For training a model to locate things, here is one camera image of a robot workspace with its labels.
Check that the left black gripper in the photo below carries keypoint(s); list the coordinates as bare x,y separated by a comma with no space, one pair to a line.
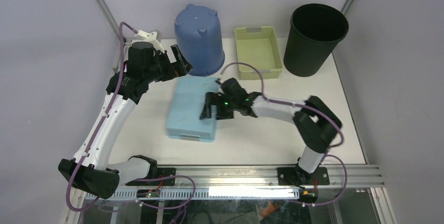
181,66

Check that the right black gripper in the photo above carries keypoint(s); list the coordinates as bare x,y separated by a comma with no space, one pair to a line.
214,99

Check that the light blue plastic basket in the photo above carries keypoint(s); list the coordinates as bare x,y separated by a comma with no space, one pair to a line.
187,104

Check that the large blue plastic bucket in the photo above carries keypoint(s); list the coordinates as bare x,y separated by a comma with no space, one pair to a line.
198,35

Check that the light green plastic basket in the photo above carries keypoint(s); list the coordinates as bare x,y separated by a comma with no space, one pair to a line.
259,48

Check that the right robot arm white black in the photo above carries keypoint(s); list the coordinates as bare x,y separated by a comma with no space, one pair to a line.
315,122

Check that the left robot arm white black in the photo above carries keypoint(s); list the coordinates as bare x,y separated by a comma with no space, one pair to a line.
89,170

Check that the black plastic bucket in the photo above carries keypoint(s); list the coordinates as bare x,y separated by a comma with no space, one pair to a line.
315,30

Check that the orange object under table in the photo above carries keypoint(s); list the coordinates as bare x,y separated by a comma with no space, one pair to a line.
267,207

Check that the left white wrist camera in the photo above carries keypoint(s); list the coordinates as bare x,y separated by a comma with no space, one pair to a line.
150,37

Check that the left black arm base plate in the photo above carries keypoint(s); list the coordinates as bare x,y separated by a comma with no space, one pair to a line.
163,172

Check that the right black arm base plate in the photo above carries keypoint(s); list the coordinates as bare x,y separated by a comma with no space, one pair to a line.
291,176

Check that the white slotted cable duct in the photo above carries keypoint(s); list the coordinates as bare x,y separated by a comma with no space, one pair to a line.
211,193

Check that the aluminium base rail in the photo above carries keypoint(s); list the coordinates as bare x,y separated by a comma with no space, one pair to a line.
351,176

